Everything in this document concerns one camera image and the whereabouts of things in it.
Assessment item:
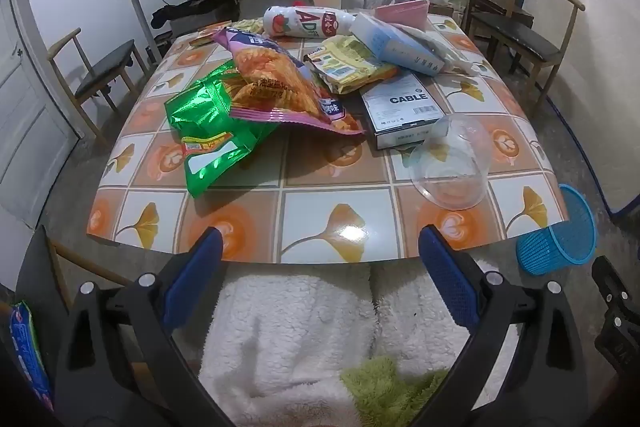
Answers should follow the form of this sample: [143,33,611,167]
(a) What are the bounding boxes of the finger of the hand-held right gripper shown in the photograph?
[594,313,640,375]
[592,256,633,309]

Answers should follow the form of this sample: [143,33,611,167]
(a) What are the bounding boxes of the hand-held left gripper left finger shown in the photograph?
[52,226,236,427]

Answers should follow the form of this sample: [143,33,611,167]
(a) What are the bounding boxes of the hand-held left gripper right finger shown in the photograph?
[405,224,586,427]

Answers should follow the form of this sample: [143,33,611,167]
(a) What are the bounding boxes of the blue plastic wastebasket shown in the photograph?
[516,183,599,277]

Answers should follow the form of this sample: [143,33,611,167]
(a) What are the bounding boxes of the green snack bag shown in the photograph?
[164,59,286,198]

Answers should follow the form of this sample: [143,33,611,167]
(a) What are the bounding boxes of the purple chip bag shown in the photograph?
[210,26,366,136]

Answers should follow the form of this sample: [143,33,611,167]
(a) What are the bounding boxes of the clear plastic cup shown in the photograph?
[409,113,493,210]

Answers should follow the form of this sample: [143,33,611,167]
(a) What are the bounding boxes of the green fuzzy cloth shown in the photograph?
[340,355,451,427]

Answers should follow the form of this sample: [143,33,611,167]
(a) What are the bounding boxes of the blue green printed packet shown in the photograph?
[10,301,55,413]

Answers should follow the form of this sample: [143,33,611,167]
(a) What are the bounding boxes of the white plastic wrapper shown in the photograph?
[425,27,483,75]

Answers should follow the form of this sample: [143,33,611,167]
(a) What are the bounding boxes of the wooden chair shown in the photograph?
[46,27,151,142]
[462,0,586,118]

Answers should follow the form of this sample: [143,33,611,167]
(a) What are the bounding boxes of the white door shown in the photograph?
[0,0,81,228]

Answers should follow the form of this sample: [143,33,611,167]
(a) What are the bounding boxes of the large yellow snack packet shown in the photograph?
[303,34,398,95]

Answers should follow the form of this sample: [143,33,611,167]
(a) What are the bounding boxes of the orange biscuit packet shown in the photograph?
[189,27,221,46]

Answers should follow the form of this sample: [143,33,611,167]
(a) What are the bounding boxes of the light blue carton box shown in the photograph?
[348,12,446,76]

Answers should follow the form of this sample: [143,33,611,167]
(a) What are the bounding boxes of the white mattress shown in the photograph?
[520,0,640,218]

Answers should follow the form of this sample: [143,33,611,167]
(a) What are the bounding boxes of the black clothes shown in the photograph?
[150,0,241,30]

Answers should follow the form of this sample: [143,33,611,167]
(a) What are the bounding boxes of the pink packet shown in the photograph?
[374,0,431,28]

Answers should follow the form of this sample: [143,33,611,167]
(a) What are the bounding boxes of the white yogurt bottle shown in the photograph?
[263,4,357,40]

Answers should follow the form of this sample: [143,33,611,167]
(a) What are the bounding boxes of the white cable box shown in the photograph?
[361,72,443,151]

